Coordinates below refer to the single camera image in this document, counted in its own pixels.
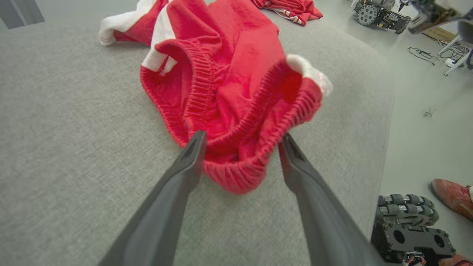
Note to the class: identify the grey slanted partition post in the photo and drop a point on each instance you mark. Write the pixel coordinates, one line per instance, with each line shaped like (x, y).
(22, 11)

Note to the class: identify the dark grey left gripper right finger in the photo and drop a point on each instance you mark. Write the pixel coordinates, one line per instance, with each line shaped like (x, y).
(325, 221)

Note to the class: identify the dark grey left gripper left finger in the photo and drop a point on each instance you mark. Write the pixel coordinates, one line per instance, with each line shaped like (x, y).
(159, 218)

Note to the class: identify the red shoe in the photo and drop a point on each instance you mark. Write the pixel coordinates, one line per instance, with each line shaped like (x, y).
(452, 195)

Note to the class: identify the red hooded top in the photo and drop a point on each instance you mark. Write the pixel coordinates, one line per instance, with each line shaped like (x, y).
(240, 55)

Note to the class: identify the white frame legs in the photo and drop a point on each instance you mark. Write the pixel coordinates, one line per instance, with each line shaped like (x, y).
(458, 61)

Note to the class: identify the red jacket with white trim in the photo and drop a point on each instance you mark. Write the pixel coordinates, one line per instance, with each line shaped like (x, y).
(295, 9)

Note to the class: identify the white grey blurred device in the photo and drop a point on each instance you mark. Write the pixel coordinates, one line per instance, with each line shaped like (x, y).
(436, 13)

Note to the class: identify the black wheeled robot vehicle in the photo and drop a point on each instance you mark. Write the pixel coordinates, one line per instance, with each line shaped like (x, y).
(380, 14)

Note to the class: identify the brown cardboard sheet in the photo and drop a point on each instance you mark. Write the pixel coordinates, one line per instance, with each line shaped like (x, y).
(439, 34)

